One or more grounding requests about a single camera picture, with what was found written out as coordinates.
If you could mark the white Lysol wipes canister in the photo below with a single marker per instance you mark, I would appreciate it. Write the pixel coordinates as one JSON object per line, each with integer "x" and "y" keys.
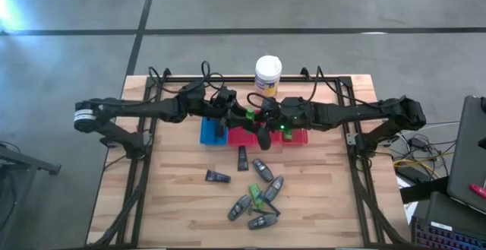
{"x": 268, "y": 71}

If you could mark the dark travel tube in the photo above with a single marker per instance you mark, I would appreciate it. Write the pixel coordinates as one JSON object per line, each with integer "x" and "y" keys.
{"x": 217, "y": 176}
{"x": 243, "y": 159}

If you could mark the black stand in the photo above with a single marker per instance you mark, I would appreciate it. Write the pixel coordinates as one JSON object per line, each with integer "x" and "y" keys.
{"x": 23, "y": 160}

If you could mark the dark disposable razor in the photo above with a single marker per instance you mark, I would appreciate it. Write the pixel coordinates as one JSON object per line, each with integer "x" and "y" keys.
{"x": 256, "y": 212}
{"x": 271, "y": 207}

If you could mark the red tool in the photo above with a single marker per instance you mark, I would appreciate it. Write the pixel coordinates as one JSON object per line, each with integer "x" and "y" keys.
{"x": 479, "y": 191}

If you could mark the grey laptop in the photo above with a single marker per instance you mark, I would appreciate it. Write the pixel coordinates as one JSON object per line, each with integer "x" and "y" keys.
{"x": 467, "y": 147}

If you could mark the black aluminium table frame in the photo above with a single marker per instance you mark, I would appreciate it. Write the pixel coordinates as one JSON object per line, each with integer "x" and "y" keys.
{"x": 235, "y": 78}

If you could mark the backlit keyboard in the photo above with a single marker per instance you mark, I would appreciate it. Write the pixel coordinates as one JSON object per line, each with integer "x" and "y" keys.
{"x": 444, "y": 238}

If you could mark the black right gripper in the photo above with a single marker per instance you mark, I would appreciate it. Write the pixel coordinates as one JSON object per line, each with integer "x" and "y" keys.
{"x": 290, "y": 115}

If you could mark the blue plastic basket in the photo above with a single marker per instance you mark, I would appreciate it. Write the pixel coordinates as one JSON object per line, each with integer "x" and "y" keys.
{"x": 209, "y": 138}

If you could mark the dark toiletry item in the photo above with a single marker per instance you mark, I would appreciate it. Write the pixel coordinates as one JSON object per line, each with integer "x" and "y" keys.
{"x": 221, "y": 129}

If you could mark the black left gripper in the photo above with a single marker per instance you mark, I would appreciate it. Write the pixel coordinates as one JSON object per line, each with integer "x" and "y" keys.
{"x": 229, "y": 115}

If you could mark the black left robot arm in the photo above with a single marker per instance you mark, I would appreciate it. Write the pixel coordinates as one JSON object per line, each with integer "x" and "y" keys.
{"x": 152, "y": 107}

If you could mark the black power adapter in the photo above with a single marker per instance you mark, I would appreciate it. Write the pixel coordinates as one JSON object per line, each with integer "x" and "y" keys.
{"x": 419, "y": 142}

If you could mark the green travel tube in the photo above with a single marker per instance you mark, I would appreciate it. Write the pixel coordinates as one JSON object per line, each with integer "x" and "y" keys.
{"x": 250, "y": 114}
{"x": 255, "y": 193}
{"x": 288, "y": 135}

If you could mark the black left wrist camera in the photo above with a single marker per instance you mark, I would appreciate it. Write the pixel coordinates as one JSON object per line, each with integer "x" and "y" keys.
{"x": 225, "y": 96}

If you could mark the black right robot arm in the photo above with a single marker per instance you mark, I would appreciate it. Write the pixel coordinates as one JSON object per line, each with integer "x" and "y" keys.
{"x": 360, "y": 111}

